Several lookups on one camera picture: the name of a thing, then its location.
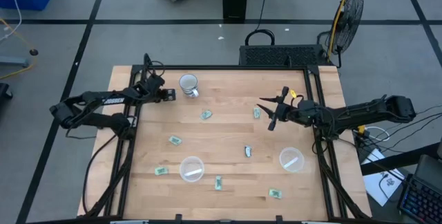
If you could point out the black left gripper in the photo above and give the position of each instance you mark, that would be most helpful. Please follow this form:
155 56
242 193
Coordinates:
156 94

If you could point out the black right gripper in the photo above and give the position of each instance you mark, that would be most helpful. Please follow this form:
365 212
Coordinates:
286 112

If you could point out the green snack packet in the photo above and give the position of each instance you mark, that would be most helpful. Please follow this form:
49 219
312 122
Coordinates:
218 183
161 171
256 113
175 140
275 193
206 114

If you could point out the dark blue snack packet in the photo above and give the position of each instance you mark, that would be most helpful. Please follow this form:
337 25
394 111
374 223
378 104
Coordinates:
248 151

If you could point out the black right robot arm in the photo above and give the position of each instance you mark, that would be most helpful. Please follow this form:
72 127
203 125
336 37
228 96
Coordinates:
366 111

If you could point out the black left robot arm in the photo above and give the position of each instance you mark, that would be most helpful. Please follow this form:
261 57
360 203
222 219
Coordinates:
89 99

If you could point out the white mug with black pattern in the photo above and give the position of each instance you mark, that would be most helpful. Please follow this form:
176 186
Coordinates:
188 82

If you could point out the yellow tag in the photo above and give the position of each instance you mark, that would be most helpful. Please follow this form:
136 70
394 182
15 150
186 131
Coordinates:
293 93

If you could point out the black perforated computer case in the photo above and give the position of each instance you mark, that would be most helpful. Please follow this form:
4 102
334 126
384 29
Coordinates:
276 55

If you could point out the clear plastic bowl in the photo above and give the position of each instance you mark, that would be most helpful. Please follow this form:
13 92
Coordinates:
184 163
286 153

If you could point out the yellow plug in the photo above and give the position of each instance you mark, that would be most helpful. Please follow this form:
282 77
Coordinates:
361 129

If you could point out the black floor fan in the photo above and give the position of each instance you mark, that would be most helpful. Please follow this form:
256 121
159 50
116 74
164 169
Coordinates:
348 20

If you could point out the white paper sheet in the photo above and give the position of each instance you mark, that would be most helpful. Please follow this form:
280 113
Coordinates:
376 186

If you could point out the black metal bar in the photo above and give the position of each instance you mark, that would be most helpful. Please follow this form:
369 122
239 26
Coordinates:
397 158

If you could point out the black floor disc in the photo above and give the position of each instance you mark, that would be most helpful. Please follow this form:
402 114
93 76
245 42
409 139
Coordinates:
33 52

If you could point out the grey metal stand foot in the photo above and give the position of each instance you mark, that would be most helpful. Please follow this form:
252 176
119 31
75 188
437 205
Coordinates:
14 61

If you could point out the black caster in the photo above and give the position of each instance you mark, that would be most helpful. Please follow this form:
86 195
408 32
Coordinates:
4 91

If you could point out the black backlit keyboard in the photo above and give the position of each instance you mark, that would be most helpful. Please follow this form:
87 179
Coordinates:
419 201

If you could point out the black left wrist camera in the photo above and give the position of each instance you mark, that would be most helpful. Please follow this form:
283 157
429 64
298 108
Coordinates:
156 80

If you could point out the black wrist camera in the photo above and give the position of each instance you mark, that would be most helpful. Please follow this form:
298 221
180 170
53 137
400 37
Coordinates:
156 80
306 106

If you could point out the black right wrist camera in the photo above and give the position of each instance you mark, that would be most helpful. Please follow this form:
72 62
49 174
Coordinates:
306 106

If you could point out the black aluminium frame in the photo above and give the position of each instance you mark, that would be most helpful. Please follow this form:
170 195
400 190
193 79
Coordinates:
224 67

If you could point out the black frame clip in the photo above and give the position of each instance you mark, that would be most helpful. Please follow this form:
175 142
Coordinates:
178 217
279 218

